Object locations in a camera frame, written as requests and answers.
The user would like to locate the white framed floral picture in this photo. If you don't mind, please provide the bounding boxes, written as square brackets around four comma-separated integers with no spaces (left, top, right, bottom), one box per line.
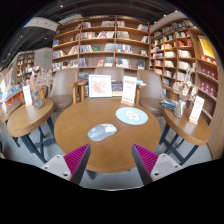
[88,74,113,99]

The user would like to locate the wooden side table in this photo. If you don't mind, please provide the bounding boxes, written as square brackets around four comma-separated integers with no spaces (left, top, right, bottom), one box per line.
[159,107,212,167]
[6,98,56,164]

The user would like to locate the round light blue mouse pad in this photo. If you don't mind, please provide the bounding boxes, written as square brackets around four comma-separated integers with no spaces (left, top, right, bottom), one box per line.
[115,106,149,126]

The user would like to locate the wooden bookshelf with yellow poster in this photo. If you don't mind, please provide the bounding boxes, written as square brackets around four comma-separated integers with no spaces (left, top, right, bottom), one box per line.
[148,18,223,124]

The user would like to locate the dark standing book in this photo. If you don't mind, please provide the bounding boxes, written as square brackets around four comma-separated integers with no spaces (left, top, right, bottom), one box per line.
[111,79,124,98]

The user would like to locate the stack of books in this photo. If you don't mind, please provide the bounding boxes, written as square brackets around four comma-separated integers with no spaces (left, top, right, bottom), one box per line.
[159,98,178,112]

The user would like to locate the small white table sign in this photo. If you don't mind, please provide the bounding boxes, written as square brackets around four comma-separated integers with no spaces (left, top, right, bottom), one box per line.
[21,84,34,108]
[188,95,205,126]

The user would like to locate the distant wooden bookshelf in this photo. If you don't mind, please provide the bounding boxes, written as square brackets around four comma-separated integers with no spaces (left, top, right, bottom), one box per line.
[14,50,36,84]

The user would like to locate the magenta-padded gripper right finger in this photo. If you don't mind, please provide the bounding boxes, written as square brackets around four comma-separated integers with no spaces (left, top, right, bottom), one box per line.
[131,143,184,186]

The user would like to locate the wide wooden bookshelf with books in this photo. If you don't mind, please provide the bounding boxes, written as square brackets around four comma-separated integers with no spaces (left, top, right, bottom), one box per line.
[50,14,151,81]

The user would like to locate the white hanging ceiling sign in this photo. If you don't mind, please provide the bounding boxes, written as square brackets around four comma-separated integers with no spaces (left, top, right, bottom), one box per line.
[23,16,60,33]

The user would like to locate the vase with pink dried flowers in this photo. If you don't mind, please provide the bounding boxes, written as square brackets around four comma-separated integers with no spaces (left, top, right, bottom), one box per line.
[25,68,54,110]

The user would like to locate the white sign on wooden base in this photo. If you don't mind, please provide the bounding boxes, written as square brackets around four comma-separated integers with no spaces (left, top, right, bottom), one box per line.
[120,75,138,107]

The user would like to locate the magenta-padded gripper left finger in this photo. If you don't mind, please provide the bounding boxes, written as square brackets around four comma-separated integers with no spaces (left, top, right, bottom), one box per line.
[40,143,92,186]

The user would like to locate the vase with beige dried flowers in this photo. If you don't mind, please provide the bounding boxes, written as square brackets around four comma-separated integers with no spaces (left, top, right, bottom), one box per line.
[171,68,199,120]

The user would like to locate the orange display table with books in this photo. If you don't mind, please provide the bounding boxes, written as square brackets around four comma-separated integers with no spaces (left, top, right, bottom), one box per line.
[0,68,26,114]

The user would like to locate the grey computer mouse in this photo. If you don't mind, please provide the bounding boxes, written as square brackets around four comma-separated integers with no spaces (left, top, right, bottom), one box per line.
[87,123,118,142]

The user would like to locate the brown padded wooden armchair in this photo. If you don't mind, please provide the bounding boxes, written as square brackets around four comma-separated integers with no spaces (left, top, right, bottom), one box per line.
[46,68,84,113]
[134,69,174,118]
[94,66,125,83]

